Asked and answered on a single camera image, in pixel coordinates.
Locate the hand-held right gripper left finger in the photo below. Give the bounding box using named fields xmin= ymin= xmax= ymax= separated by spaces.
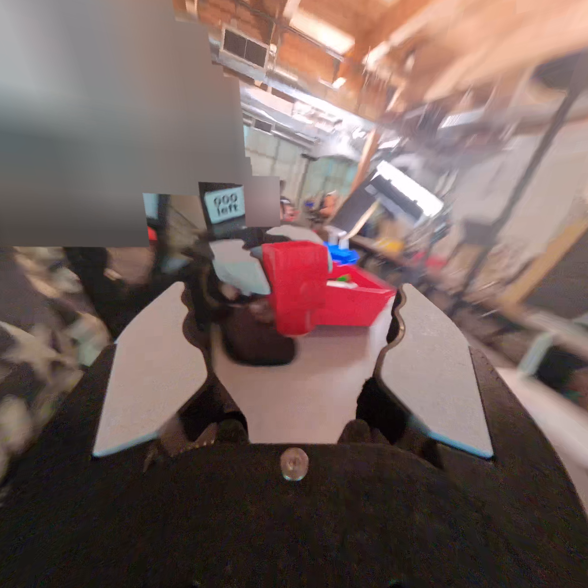
xmin=92 ymin=281 xmax=210 ymax=457

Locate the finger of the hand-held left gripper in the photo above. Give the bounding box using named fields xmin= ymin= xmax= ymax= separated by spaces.
xmin=210 ymin=239 xmax=273 ymax=296

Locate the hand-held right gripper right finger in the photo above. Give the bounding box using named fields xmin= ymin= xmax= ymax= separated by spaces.
xmin=375 ymin=283 xmax=494 ymax=459

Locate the red foam block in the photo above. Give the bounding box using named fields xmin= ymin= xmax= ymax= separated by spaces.
xmin=262 ymin=241 xmax=331 ymax=337

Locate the red plastic bin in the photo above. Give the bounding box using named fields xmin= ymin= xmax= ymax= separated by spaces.
xmin=317 ymin=265 xmax=398 ymax=330

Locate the blue plastic bin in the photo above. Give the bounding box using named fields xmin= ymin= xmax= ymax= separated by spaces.
xmin=326 ymin=244 xmax=362 ymax=269

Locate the black dimpled pad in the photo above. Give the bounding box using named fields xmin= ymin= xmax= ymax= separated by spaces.
xmin=221 ymin=299 xmax=297 ymax=366

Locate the bright light panel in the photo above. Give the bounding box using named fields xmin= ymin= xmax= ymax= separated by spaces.
xmin=372 ymin=161 xmax=446 ymax=221

